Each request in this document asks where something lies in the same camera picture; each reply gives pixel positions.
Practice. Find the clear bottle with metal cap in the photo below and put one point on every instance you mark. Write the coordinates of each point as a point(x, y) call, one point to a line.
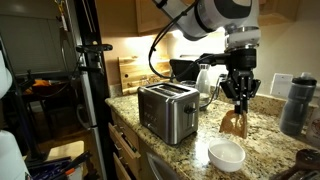
point(203, 86)

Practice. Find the stainless steel two-slot toaster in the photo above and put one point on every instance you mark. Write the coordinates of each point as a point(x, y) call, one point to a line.
point(169, 110)

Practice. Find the white printed water bottle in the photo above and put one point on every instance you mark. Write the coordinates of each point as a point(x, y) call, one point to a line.
point(313, 130)

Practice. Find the grey squeeze water bottle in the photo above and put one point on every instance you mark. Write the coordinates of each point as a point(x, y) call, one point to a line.
point(294, 112)

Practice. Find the white ceramic bowl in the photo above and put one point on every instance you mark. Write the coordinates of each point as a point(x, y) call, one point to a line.
point(226, 155)

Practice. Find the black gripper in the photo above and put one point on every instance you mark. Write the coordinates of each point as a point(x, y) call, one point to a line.
point(240, 84)

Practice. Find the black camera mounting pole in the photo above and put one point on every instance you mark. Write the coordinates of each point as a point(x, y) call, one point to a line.
point(95, 82)

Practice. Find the black coffee maker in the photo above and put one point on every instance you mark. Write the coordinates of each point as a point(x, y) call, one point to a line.
point(187, 69)

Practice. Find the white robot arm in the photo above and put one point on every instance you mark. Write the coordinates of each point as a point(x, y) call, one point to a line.
point(239, 19)

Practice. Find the wooden cutting board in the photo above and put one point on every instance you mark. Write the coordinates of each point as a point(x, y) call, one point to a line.
point(135, 72)

